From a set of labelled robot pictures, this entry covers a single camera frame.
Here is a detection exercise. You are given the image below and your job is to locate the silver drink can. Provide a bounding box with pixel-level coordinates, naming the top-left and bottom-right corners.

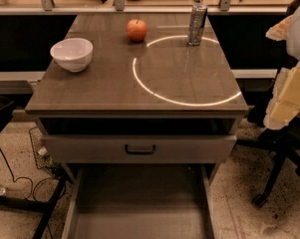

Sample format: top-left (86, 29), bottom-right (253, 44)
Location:
top-left (187, 4), bottom-right (207, 46)

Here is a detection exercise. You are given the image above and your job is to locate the white ceramic bowl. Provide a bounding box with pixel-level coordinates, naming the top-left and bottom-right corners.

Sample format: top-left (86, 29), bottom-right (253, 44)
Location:
top-left (50, 38), bottom-right (94, 72)

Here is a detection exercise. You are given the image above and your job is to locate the black drawer handle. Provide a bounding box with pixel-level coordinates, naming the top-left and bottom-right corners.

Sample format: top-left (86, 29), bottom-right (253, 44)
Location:
top-left (125, 144), bottom-right (156, 155)

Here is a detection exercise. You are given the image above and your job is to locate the closed grey top drawer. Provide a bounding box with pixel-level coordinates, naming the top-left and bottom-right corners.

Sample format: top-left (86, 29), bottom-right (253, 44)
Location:
top-left (43, 134), bottom-right (236, 163)

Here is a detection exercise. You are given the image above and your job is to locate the red apple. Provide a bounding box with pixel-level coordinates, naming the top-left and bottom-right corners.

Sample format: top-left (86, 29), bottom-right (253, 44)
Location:
top-left (126, 19), bottom-right (148, 43)

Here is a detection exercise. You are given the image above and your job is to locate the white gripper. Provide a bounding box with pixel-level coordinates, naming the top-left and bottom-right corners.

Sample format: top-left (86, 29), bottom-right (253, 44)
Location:
top-left (263, 6), bottom-right (300, 130)

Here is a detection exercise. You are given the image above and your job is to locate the wire mesh basket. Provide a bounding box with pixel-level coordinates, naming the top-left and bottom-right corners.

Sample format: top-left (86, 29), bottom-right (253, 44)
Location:
top-left (29, 126), bottom-right (62, 178)

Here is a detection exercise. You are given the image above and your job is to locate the black floor cable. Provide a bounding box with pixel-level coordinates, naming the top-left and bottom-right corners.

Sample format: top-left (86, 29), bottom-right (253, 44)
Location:
top-left (0, 137), bottom-right (66, 202)

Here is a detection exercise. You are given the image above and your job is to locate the grey drawer cabinet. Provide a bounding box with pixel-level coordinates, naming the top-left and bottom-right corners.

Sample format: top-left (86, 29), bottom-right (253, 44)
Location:
top-left (24, 13), bottom-right (250, 239)

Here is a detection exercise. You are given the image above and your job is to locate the open grey middle drawer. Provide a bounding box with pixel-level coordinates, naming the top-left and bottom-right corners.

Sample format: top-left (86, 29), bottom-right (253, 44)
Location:
top-left (62, 164), bottom-right (218, 239)

